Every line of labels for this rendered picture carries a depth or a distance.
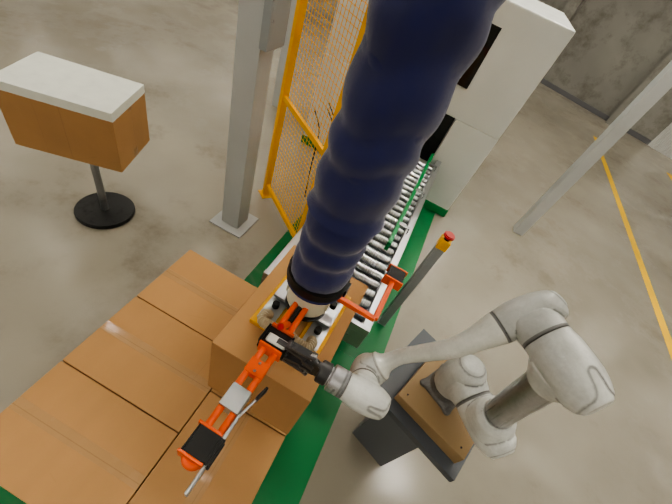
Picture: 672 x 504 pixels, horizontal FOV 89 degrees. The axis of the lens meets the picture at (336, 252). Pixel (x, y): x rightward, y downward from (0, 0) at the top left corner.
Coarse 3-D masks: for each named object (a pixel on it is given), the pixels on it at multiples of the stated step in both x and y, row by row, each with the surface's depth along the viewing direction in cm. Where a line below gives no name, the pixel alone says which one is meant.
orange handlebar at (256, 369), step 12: (348, 300) 132; (384, 300) 137; (288, 312) 120; (300, 312) 122; (360, 312) 130; (264, 348) 109; (252, 360) 105; (252, 372) 103; (264, 372) 104; (240, 384) 100; (252, 384) 101; (216, 408) 94; (228, 420) 93; (192, 468) 84
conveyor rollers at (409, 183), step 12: (420, 168) 348; (408, 180) 324; (408, 192) 310; (396, 204) 300; (396, 216) 285; (408, 216) 291; (384, 228) 267; (372, 240) 254; (384, 240) 259; (396, 240) 266; (372, 252) 247; (384, 252) 254; (360, 264) 235; (372, 264) 241; (384, 264) 242; (360, 276) 228
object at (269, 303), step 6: (282, 282) 143; (276, 288) 140; (270, 294) 138; (270, 300) 135; (276, 300) 133; (264, 306) 132; (270, 306) 133; (276, 306) 131; (282, 306) 135; (258, 312) 130; (276, 312) 132; (282, 312) 134; (252, 318) 128; (276, 318) 131; (258, 324) 127
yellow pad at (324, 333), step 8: (336, 304) 140; (336, 320) 139; (304, 328) 132; (312, 328) 132; (320, 328) 130; (328, 328) 134; (304, 336) 129; (320, 336) 131; (328, 336) 133; (320, 344) 129; (320, 352) 128
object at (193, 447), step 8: (200, 424) 89; (208, 424) 89; (200, 432) 88; (208, 432) 88; (216, 432) 89; (192, 440) 86; (200, 440) 87; (208, 440) 87; (216, 440) 88; (184, 448) 84; (192, 448) 85; (200, 448) 85; (208, 448) 86; (184, 456) 84; (192, 456) 84; (200, 456) 84; (208, 456) 85; (200, 464) 83
